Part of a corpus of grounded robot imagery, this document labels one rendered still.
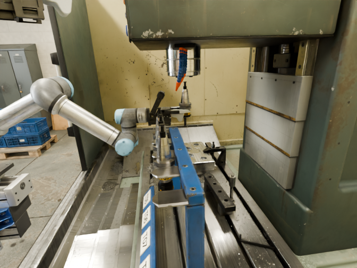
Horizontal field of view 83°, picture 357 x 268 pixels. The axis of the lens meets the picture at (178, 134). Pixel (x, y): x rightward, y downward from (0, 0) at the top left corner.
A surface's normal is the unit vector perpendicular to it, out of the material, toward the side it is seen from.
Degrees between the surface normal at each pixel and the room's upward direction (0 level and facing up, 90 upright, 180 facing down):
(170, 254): 0
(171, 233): 0
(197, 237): 90
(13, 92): 90
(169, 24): 90
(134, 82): 90
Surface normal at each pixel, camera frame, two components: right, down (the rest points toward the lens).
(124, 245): -0.01, -0.90
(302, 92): 0.12, 0.33
